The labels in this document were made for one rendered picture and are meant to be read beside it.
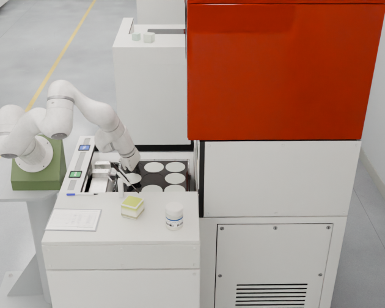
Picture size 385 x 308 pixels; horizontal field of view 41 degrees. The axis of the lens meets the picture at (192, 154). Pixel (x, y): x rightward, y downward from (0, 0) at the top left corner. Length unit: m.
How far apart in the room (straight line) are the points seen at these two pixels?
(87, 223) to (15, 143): 0.45
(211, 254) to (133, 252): 0.57
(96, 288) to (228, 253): 0.68
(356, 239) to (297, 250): 1.22
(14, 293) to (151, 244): 1.43
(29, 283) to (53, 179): 0.82
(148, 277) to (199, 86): 0.81
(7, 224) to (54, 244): 1.83
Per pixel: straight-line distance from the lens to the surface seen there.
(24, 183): 2.69
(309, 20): 2.06
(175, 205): 2.07
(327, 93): 2.18
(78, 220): 2.19
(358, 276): 3.47
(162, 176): 2.56
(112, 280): 2.20
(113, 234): 2.10
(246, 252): 2.55
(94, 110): 2.00
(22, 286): 3.27
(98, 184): 2.56
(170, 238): 2.06
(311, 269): 2.69
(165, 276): 2.17
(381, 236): 3.85
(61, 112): 1.98
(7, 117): 2.32
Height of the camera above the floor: 2.26
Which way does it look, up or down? 30 degrees down
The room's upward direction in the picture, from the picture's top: straight up
